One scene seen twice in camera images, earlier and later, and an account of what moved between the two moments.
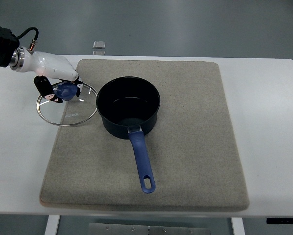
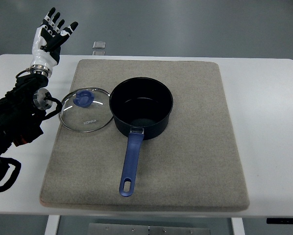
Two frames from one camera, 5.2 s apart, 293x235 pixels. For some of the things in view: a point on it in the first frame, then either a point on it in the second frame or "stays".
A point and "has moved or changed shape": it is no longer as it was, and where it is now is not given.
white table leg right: [237, 226] stays
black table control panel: [285, 221] stays
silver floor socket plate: [99, 45] stays
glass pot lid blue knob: [73, 109] has moved or changed shape
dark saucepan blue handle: [129, 107] has moved or changed shape
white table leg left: [51, 228] stays
